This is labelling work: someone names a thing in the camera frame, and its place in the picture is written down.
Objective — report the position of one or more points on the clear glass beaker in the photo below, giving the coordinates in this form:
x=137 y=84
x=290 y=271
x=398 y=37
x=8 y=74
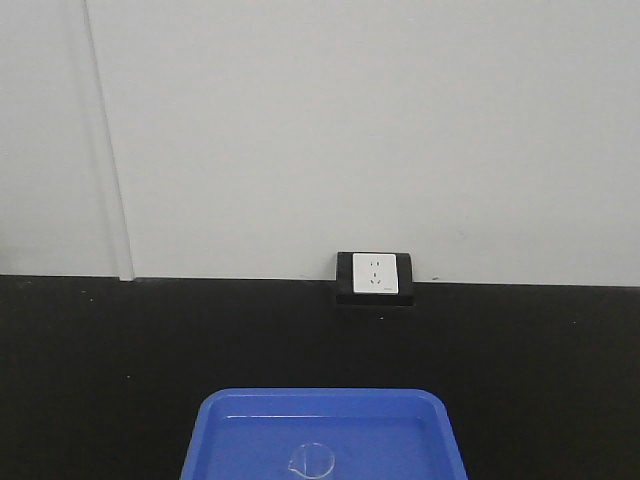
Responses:
x=312 y=461

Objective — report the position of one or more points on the blue plastic tray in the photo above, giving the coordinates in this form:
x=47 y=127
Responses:
x=250 y=433

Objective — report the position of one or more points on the white socket in black housing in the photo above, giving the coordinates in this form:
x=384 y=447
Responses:
x=374 y=279

